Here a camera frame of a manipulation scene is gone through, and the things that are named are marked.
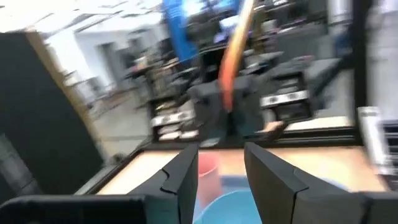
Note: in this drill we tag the blue ribbed bowl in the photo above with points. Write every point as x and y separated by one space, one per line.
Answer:
230 208

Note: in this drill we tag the pink cup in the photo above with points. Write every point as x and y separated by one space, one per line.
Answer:
208 177

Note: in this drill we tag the blue plastic tray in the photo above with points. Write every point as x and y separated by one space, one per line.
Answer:
234 183

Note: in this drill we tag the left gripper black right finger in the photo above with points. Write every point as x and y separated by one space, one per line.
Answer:
280 193

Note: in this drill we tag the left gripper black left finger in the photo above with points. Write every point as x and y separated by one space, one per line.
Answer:
174 193

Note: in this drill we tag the blue banner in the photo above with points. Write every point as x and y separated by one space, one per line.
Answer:
178 31

